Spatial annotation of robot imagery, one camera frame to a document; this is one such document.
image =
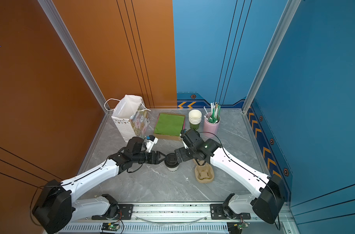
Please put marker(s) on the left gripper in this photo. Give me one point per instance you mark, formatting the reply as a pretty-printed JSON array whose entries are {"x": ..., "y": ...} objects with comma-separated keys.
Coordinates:
[{"x": 156, "y": 160}]

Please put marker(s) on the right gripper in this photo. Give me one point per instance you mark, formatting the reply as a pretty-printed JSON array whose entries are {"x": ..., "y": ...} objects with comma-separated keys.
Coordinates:
[{"x": 182, "y": 151}]

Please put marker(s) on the black plastic cup lid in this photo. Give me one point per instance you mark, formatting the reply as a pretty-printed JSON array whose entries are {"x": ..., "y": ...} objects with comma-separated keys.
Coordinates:
[{"x": 171, "y": 160}]

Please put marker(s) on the cartoon animal paper gift bag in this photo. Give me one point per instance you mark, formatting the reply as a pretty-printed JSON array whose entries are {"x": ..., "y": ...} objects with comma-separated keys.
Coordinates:
[{"x": 130, "y": 116}]

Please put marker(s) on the white paper coffee cup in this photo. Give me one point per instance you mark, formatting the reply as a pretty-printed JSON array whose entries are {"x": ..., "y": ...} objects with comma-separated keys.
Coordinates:
[{"x": 173, "y": 169}]

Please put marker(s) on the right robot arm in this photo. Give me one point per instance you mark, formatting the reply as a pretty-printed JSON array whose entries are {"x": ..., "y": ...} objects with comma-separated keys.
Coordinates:
[{"x": 267, "y": 193}]

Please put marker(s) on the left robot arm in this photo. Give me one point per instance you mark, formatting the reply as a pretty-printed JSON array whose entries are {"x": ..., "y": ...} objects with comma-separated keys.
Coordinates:
[{"x": 59, "y": 202}]

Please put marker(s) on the stack of pulp cup carriers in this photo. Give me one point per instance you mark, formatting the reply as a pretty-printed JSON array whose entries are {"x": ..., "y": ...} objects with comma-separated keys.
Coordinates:
[{"x": 204, "y": 174}]

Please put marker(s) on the green paper napkin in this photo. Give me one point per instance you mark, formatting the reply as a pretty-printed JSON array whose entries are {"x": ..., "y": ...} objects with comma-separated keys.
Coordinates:
[{"x": 169, "y": 124}]

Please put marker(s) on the pink straw holder cup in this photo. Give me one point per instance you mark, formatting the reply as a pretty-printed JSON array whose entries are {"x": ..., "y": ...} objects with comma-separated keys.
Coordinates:
[{"x": 210, "y": 129}]

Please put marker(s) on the stack of paper cups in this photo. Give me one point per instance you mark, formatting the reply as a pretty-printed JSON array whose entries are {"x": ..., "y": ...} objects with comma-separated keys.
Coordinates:
[{"x": 195, "y": 118}]

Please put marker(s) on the bundle of wrapped straws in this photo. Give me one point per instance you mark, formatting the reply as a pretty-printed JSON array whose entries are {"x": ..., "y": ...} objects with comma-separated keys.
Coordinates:
[{"x": 214, "y": 115}]

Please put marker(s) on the green circuit board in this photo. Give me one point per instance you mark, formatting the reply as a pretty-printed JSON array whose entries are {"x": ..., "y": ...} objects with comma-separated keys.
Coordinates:
[{"x": 110, "y": 227}]

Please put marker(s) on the small right circuit board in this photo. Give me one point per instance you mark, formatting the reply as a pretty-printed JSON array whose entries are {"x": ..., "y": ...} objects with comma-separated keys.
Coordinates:
[{"x": 236, "y": 227}]

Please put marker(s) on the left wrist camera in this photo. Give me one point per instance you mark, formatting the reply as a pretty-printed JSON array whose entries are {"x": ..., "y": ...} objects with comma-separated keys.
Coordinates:
[{"x": 151, "y": 140}]

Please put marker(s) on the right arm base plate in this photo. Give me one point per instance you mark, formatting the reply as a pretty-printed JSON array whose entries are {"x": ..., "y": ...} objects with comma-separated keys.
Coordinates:
[{"x": 217, "y": 213}]

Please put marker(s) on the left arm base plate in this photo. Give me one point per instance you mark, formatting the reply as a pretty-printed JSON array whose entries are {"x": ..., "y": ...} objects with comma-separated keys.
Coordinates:
[{"x": 121, "y": 211}]

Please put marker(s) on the aluminium front rail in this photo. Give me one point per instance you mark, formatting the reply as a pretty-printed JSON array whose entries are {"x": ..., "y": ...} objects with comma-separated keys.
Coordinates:
[{"x": 179, "y": 212}]

